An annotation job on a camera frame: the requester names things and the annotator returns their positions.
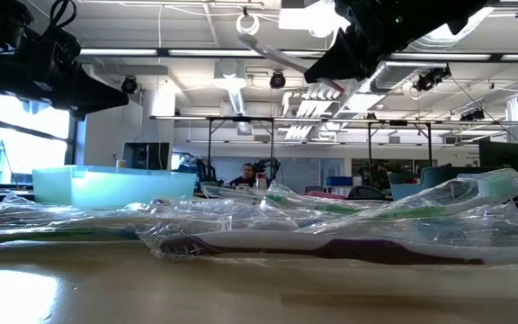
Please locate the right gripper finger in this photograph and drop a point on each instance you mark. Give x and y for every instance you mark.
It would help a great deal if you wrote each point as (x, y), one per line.
(349, 60)

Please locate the black background station frame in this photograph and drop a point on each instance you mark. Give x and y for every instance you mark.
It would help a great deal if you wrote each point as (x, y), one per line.
(241, 119)

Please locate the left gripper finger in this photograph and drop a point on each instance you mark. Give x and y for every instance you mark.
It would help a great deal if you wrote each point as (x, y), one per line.
(92, 96)

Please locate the light turquoise plastic bin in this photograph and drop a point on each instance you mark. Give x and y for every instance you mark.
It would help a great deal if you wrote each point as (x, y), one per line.
(106, 189)

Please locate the yellow cup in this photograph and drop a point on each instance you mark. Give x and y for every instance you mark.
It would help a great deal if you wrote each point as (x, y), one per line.
(121, 164)

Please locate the blue crate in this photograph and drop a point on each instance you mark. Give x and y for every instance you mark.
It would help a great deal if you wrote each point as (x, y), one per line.
(339, 181)

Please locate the black ceiling-mounted camera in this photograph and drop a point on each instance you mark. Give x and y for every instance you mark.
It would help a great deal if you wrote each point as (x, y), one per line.
(128, 84)
(277, 80)
(430, 78)

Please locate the black monitor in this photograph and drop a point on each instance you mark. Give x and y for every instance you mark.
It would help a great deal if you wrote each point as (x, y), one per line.
(146, 156)
(502, 157)

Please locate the grey-blue plastic bin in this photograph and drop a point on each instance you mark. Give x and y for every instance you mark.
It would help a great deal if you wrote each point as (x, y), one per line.
(421, 180)

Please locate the silver ventilation duct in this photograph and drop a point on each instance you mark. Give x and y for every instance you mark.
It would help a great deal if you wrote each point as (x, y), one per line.
(391, 76)

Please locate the person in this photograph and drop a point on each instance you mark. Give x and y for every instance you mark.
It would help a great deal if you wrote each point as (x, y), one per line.
(246, 173)

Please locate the black chair back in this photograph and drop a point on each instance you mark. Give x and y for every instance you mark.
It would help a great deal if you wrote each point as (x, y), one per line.
(367, 193)

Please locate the red white container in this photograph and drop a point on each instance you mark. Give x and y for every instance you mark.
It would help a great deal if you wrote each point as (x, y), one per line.
(262, 181)

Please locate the black background robot arm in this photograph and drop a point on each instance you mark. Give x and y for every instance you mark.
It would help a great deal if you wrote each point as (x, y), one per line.
(268, 164)
(202, 171)

